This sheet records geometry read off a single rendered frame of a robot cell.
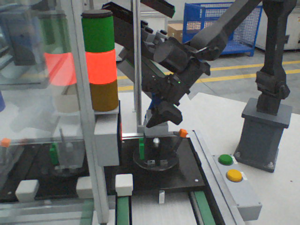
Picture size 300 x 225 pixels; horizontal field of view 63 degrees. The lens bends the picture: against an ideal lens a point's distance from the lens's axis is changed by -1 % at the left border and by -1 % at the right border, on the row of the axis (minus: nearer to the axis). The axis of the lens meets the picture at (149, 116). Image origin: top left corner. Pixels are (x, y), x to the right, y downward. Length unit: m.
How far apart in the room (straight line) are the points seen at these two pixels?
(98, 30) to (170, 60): 0.23
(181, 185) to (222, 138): 0.46
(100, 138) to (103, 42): 0.15
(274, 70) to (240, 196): 0.38
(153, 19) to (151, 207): 4.22
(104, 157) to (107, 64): 0.16
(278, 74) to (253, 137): 0.23
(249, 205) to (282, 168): 0.35
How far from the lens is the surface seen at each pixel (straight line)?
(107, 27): 0.39
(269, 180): 0.95
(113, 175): 0.80
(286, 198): 0.91
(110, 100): 0.42
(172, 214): 0.70
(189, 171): 0.74
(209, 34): 0.63
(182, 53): 0.59
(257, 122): 0.90
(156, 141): 0.72
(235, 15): 0.66
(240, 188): 0.74
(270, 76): 0.83
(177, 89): 0.62
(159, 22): 4.76
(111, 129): 0.42
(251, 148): 0.95
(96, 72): 0.40
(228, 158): 0.81
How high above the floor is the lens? 1.46
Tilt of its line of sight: 30 degrees down
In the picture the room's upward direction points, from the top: straight up
